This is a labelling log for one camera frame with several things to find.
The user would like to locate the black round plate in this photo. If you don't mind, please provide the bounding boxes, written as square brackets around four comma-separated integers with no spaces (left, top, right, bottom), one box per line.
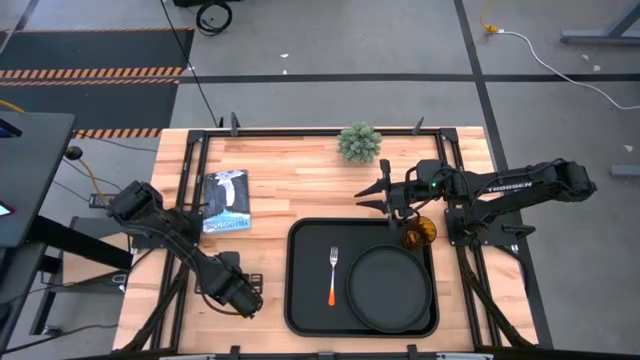
[346,243,434,335]

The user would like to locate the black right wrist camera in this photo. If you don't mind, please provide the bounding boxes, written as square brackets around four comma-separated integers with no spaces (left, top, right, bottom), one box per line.
[415,158,454,189]

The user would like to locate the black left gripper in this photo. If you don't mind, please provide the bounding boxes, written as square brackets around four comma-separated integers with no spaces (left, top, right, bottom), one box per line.
[202,251,265,320]

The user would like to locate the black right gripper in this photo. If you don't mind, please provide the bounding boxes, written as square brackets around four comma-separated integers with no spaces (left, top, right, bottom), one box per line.
[353,158,419,229]

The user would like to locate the black rectangular tray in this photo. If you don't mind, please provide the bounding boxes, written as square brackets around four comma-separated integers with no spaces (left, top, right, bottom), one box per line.
[283,217,441,339]

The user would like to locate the book with penguin cover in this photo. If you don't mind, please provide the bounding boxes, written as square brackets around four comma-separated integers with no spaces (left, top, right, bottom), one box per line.
[201,168,253,235]

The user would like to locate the small grey block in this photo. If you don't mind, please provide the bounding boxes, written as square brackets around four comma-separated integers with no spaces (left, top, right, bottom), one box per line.
[609,163,640,179]

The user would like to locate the black aluminium table frame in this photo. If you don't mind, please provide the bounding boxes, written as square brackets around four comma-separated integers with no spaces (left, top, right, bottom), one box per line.
[117,112,554,360]

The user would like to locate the amber glass cup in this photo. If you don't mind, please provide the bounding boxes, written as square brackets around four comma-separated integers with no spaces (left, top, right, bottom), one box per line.
[401,214,439,251]

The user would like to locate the black desk leg frame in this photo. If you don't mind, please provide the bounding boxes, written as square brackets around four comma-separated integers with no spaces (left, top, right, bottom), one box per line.
[0,214,134,346]

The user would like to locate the long black floor cable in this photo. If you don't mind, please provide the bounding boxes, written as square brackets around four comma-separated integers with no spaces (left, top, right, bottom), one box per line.
[158,0,222,129]

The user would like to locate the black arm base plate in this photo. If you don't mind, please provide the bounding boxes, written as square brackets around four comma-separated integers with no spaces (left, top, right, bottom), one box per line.
[444,207,536,247]

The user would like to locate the black mat with hazard stripes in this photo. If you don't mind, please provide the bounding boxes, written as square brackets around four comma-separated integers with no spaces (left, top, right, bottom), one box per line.
[0,27,196,140]

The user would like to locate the black desk top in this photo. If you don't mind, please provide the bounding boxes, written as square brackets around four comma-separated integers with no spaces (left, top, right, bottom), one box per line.
[0,112,76,250]

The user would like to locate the white floor cable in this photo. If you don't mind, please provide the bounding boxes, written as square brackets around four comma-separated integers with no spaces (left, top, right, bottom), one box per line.
[498,29,640,111]

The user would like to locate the coiled black cable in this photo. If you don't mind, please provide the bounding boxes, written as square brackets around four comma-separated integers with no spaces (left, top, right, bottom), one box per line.
[195,1,234,37]

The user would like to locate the yellow cable with plug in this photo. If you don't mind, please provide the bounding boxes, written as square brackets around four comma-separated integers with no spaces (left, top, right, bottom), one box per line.
[479,0,501,35]

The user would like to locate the small green potted plant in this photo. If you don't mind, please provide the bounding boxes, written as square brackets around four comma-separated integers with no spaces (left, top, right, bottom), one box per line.
[336,121,384,165]

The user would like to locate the orange cable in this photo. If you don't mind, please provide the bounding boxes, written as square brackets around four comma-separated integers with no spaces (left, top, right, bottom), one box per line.
[77,157,109,201]

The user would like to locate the fork with orange handle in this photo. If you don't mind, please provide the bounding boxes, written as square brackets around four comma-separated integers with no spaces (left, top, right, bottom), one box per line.
[327,245,340,307]

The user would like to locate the grey metal stand foot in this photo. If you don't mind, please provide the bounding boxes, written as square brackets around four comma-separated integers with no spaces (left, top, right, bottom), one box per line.
[559,0,640,47]

